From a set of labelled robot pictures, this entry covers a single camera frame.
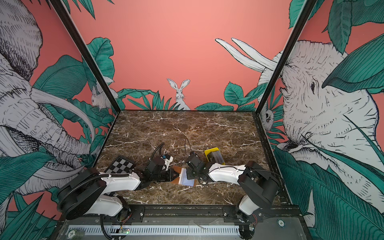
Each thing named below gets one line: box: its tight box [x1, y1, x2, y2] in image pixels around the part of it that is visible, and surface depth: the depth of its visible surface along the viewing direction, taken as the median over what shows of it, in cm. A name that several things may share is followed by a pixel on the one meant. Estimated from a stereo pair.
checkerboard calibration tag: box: [104, 156, 135, 174], surface depth 90 cm
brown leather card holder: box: [171, 165, 197, 188], surface depth 86 cm
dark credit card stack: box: [207, 150, 225, 164], surface depth 93 cm
